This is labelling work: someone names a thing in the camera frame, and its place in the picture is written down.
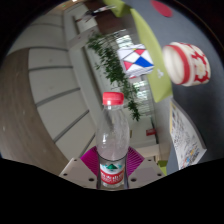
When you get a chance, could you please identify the large lime green table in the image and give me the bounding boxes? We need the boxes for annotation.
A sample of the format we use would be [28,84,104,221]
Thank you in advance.
[129,8,173,104]

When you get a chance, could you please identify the printed white newspaper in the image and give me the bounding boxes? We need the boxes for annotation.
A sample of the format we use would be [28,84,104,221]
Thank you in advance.
[168,99,208,171]

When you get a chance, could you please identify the red fire cabinet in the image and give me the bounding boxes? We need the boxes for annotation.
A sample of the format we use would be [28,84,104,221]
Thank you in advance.
[145,128,157,137]

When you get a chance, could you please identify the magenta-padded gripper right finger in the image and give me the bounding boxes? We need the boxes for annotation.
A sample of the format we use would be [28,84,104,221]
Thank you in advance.
[125,145,167,190]

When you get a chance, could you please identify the clear red-capped water bottle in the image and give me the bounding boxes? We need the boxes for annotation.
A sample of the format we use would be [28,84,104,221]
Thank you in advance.
[95,91,131,191]

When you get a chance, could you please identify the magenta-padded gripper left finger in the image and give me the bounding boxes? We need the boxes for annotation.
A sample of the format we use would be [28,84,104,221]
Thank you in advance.
[59,145,101,190]

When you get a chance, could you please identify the potted green plants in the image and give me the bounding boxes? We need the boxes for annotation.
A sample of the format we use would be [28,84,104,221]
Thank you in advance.
[86,31,143,122]

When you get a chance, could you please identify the white red blue cube box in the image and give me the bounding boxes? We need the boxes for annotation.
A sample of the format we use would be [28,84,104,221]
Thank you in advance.
[116,43,155,79]

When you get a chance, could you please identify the red and white cup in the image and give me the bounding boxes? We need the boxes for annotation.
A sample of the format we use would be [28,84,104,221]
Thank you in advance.
[162,41,212,88]

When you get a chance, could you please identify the small lime green table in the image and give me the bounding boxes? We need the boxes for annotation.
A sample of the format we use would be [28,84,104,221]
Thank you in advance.
[102,0,132,18]

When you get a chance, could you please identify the flat round red coaster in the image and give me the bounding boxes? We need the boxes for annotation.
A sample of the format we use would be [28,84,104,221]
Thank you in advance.
[149,0,174,18]

